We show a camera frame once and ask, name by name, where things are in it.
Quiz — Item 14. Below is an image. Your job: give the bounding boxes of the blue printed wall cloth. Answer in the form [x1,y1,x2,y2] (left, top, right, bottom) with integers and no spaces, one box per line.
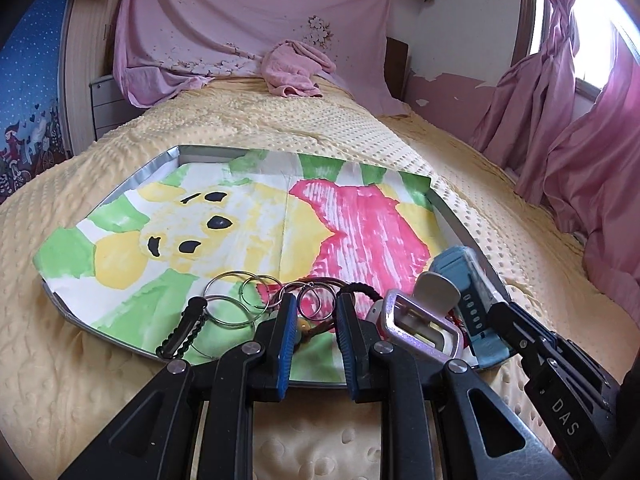
[0,0,81,206]

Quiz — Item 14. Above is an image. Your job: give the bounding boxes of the yellow dotted blanket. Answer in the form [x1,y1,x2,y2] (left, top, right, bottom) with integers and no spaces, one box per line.
[0,72,640,480]

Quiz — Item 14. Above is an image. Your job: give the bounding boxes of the pink hanging sheet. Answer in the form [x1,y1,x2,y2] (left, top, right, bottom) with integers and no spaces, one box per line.
[112,0,411,118]

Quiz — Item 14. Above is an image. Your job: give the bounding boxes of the grey metal tray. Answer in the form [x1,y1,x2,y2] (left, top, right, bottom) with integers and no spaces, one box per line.
[32,144,511,391]

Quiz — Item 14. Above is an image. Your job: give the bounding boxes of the blue wristwatch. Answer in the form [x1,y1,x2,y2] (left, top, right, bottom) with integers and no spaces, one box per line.
[430,246,513,368]

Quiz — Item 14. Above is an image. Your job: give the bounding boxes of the pink curtain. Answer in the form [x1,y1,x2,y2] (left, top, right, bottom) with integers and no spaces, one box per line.
[470,0,640,321]

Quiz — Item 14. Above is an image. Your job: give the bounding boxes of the silver metal carabiner clip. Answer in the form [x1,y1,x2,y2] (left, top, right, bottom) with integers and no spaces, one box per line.
[382,290,463,361]

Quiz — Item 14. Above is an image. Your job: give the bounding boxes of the window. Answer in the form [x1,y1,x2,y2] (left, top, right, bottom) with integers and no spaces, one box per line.
[525,0,631,106]

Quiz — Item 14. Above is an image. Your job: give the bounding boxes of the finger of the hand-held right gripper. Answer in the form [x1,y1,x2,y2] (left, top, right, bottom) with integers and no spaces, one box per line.
[487,302,558,363]

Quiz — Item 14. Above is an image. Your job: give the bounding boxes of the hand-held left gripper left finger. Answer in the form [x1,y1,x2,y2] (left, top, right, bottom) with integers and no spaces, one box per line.
[57,292,298,480]

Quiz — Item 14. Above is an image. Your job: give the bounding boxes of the large metal key ring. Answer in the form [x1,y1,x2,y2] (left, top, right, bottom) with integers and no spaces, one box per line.
[204,270,262,312]

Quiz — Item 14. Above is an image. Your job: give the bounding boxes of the dark wooden board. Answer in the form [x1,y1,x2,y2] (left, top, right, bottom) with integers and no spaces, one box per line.
[385,37,411,103]

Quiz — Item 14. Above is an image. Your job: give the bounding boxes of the crumpled pink cloth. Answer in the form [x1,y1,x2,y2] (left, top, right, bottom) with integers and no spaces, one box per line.
[261,39,337,98]

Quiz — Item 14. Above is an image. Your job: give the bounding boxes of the beige wooden wardrobe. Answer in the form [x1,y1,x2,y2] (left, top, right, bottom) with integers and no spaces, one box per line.
[60,0,126,156]

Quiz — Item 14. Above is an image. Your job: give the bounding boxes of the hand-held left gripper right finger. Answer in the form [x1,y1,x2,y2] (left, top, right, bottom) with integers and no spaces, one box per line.
[335,292,571,480]

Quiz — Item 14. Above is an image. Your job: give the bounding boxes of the white drawer cabinet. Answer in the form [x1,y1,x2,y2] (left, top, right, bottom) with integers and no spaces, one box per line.
[89,72,131,143]

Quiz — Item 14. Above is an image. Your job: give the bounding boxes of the black braided cord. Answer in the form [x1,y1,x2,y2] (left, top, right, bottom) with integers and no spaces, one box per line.
[157,296,210,362]

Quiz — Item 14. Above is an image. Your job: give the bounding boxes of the key ring bunch with cord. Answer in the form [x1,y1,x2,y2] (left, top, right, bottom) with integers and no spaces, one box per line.
[295,275,351,348]

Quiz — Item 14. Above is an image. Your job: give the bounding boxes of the black hair tie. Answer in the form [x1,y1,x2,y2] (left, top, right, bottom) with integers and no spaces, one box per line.
[345,282,388,311]

